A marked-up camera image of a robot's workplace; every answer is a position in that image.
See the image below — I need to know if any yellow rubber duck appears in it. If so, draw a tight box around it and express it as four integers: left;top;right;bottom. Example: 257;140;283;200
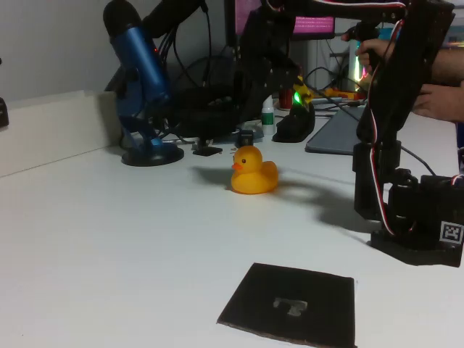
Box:
231;145;279;196

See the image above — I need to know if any person's right forearm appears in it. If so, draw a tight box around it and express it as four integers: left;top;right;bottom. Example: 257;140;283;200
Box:
433;47;464;87

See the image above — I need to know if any black square mat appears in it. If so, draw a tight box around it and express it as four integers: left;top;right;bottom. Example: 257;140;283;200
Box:
216;262;358;348

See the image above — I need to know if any person's right hand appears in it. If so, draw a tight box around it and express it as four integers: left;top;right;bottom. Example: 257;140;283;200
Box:
354;38;394;75

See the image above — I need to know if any person's left hand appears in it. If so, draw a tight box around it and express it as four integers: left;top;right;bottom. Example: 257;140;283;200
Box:
412;83;464;123

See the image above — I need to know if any white spray bottle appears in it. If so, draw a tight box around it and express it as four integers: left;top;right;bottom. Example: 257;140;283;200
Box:
261;96;276;138

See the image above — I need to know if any small black cube device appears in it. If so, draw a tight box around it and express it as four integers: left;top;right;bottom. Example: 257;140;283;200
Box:
235;128;254;148

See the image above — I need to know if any computer monitor pink text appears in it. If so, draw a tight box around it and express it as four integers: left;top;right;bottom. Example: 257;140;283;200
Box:
224;0;337;46

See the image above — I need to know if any small black flat stand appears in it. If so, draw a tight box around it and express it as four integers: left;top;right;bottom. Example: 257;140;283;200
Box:
191;139;224;157

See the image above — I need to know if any yellow tool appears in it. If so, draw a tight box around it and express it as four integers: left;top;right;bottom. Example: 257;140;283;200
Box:
315;86;365;102

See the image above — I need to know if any gray laptop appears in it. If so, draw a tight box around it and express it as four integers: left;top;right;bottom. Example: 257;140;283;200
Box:
304;107;367;156

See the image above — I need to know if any blue desktop microphone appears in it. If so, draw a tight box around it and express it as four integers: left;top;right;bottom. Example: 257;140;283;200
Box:
103;0;185;167

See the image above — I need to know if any white raised desk shelf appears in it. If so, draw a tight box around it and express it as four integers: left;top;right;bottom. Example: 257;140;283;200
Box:
0;89;123;178

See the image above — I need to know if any black white marker tag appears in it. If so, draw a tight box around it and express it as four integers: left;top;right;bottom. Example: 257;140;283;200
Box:
439;221;464;244

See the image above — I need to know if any black microphone cable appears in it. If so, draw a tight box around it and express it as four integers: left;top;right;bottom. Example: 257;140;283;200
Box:
201;1;215;90

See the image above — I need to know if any red white servo cable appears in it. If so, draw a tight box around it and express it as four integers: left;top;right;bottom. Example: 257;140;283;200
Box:
364;20;418;239

